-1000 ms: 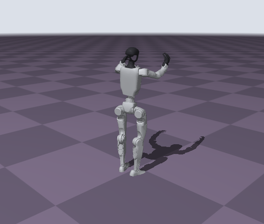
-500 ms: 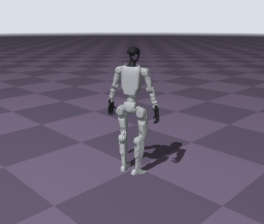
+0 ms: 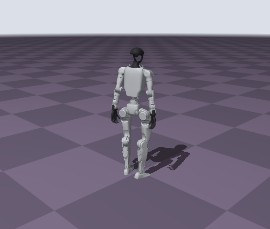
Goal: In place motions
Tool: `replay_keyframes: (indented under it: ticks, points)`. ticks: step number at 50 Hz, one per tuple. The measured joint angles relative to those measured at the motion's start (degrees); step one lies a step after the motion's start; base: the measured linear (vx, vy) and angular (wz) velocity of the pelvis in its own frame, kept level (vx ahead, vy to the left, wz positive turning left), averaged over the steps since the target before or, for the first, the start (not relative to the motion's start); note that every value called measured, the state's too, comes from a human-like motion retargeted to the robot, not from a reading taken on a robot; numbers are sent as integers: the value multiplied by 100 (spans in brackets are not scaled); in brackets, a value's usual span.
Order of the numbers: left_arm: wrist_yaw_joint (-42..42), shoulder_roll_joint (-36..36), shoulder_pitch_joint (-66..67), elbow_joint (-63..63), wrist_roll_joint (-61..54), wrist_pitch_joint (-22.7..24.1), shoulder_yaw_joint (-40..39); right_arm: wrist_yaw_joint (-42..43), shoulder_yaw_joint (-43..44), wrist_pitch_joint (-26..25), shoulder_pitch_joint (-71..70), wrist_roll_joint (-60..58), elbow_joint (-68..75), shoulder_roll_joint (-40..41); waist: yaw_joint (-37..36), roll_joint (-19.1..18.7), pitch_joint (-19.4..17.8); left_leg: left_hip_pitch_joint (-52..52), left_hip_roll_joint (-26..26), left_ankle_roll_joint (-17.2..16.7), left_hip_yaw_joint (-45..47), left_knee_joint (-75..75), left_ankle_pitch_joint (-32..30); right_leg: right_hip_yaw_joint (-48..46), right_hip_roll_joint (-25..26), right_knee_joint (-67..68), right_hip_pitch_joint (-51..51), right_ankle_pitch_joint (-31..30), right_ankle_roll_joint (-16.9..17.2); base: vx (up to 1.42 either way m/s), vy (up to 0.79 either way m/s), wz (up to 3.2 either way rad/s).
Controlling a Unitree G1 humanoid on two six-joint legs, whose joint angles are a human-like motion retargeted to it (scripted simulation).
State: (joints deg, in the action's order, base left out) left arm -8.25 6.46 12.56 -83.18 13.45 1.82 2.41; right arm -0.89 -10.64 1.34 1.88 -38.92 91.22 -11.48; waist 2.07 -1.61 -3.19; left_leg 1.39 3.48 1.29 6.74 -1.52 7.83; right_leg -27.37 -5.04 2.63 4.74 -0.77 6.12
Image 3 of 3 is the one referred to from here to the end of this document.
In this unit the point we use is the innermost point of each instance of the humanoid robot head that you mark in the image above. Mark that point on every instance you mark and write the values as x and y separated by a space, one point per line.
136 52

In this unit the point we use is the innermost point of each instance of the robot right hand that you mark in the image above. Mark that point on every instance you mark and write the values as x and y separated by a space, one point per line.
153 120

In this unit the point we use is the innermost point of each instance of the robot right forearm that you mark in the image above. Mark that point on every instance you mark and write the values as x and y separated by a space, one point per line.
152 102

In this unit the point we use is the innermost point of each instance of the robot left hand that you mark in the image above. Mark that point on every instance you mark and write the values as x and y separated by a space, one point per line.
114 115

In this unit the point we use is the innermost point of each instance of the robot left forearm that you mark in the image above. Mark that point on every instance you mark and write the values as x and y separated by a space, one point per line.
116 99

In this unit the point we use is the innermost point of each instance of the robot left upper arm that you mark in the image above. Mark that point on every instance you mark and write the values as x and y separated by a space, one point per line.
120 80

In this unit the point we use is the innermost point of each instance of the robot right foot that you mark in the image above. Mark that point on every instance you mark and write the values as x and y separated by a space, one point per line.
138 175

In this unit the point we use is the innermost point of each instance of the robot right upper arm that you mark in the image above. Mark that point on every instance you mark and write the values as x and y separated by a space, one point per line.
149 81

